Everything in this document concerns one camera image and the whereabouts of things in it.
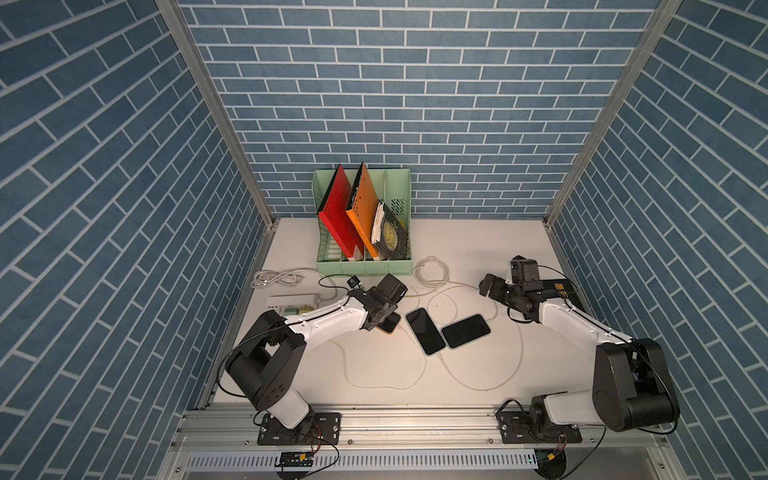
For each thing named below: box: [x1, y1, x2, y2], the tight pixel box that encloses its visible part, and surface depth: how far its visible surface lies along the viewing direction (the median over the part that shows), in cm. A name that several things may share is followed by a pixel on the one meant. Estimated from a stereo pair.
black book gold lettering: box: [543, 278, 586, 310], surface depth 102 cm
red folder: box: [317, 164, 364, 260], surface depth 88 cm
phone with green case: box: [442, 314, 491, 348], surface depth 91 cm
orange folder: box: [346, 162, 380, 261], surface depth 91 cm
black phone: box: [406, 308, 446, 355], surface depth 91 cm
